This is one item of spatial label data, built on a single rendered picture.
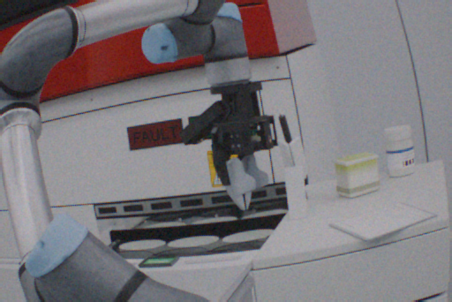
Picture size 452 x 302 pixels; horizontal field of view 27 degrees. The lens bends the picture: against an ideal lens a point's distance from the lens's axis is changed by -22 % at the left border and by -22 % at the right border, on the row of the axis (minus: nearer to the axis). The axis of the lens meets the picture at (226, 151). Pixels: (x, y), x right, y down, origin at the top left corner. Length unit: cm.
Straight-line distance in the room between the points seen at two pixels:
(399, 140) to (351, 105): 163
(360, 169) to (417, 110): 174
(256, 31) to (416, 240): 74
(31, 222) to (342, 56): 236
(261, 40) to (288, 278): 67
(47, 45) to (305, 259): 52
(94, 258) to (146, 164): 104
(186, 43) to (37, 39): 40
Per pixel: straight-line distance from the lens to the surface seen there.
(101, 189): 230
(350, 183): 193
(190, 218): 224
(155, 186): 226
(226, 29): 188
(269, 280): 160
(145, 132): 225
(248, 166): 195
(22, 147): 151
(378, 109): 366
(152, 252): 209
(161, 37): 180
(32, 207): 144
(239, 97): 189
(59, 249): 123
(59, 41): 153
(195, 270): 162
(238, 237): 213
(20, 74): 152
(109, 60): 221
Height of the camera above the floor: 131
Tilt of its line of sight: 7 degrees down
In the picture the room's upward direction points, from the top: 9 degrees counter-clockwise
